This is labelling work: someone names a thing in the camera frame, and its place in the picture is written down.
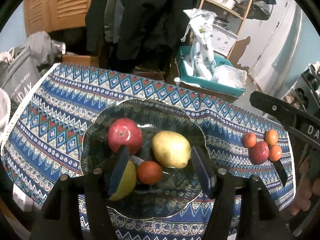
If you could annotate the large orange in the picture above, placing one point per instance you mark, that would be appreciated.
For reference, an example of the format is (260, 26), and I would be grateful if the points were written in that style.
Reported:
(271, 137)

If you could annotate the red apple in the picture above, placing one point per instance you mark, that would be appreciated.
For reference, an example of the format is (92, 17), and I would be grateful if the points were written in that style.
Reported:
(259, 153)
(125, 132)

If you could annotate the small orange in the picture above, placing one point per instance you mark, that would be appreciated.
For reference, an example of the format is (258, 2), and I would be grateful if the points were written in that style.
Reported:
(249, 140)
(149, 172)

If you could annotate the yellow-green mango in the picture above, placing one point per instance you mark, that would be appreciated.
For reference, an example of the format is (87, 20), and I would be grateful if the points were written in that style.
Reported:
(171, 149)

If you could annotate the person's right hand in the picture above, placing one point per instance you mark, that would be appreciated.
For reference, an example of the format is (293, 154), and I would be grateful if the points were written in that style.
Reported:
(305, 190)

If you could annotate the grey shoe rack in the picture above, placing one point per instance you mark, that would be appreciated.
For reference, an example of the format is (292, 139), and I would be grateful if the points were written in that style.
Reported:
(304, 93)

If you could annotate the blue patterned tablecloth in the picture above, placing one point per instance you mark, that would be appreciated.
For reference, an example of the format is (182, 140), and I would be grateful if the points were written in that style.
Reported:
(42, 147)

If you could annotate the brown cardboard box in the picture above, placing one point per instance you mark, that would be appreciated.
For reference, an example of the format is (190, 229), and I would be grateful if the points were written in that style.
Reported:
(222, 96)

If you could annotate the white storage drawer box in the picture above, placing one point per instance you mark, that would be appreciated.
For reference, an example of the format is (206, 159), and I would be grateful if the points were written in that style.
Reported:
(223, 40)

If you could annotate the white printed plastic bag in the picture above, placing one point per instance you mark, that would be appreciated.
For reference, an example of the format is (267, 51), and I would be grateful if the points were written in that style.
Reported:
(202, 53)

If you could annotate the light grey towel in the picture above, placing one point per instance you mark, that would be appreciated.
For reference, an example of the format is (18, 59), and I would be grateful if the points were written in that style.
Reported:
(5, 109)

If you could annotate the dark bag hanging on shelf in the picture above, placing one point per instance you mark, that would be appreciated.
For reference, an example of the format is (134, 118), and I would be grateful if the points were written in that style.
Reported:
(261, 10)

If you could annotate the metal steamer pot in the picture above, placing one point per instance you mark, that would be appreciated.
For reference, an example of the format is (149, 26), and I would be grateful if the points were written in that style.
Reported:
(221, 22)

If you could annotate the grey tote bag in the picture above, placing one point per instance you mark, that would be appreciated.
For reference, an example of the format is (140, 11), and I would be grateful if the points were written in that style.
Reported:
(18, 74)

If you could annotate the wooden shelf unit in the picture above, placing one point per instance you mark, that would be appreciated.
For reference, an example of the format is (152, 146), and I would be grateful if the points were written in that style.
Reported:
(234, 12)

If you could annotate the grey clothes pile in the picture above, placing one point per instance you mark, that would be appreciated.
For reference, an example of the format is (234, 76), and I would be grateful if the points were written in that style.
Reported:
(43, 51)

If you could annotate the black hanging coat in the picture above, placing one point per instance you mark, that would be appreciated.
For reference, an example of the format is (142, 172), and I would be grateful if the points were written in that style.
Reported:
(125, 34)

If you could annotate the wooden louvered closet door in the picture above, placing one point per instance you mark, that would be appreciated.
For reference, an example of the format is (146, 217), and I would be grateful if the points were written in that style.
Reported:
(53, 15)

